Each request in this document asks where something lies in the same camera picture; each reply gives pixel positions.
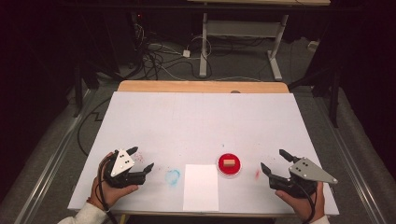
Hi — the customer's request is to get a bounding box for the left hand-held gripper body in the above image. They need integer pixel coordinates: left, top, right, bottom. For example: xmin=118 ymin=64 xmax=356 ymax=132
xmin=103 ymin=148 xmax=148 ymax=189

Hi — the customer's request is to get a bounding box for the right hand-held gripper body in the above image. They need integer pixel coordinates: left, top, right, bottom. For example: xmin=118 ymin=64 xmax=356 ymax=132
xmin=269 ymin=157 xmax=339 ymax=199

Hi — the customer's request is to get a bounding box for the round red ink pad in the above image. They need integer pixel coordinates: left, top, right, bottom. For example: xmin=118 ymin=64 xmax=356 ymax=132
xmin=216 ymin=152 xmax=243 ymax=177

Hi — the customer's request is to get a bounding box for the person's left hand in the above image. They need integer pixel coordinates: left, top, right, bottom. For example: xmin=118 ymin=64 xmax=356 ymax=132
xmin=90 ymin=151 xmax=139 ymax=211

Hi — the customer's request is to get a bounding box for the person's right hand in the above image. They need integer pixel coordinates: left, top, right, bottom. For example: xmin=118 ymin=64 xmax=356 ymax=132
xmin=275 ymin=181 xmax=327 ymax=224

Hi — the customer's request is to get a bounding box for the white paper sheet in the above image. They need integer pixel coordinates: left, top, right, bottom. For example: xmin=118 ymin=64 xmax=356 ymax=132
xmin=182 ymin=163 xmax=219 ymax=212

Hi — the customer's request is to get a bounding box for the white table board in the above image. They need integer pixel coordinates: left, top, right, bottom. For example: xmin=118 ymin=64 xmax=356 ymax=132
xmin=67 ymin=91 xmax=340 ymax=217

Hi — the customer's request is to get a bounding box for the black metal stand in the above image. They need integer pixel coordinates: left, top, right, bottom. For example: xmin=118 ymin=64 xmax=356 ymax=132
xmin=69 ymin=55 xmax=101 ymax=119
xmin=288 ymin=62 xmax=342 ymax=129

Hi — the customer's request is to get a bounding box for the wooden table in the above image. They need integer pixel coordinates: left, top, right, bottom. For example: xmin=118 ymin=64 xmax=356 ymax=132
xmin=117 ymin=79 xmax=290 ymax=94

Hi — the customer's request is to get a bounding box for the white power strip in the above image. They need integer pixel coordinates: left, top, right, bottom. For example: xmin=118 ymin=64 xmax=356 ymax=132
xmin=307 ymin=39 xmax=321 ymax=52

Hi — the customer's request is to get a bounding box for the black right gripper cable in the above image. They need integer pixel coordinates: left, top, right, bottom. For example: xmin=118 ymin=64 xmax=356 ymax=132
xmin=292 ymin=181 xmax=317 ymax=224

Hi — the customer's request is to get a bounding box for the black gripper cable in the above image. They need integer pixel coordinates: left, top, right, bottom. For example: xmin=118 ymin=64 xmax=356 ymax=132
xmin=292 ymin=181 xmax=317 ymax=224
xmin=96 ymin=155 xmax=120 ymax=224

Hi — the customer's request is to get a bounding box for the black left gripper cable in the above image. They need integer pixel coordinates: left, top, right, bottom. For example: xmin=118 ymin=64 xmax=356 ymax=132
xmin=96 ymin=155 xmax=120 ymax=224

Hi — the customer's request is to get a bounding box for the metal floor rail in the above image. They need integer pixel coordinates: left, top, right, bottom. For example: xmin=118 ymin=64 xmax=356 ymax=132
xmin=314 ymin=97 xmax=389 ymax=224
xmin=13 ymin=88 xmax=94 ymax=224

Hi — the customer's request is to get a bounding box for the black floor cable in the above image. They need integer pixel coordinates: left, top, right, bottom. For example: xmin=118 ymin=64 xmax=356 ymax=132
xmin=77 ymin=97 xmax=112 ymax=158

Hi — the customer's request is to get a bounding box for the tangle of floor cables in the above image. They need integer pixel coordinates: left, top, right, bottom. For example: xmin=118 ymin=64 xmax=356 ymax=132
xmin=130 ymin=12 xmax=219 ymax=82

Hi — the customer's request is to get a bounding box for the white metal desk frame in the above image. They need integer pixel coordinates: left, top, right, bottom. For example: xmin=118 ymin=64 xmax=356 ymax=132
xmin=186 ymin=0 xmax=332 ymax=82

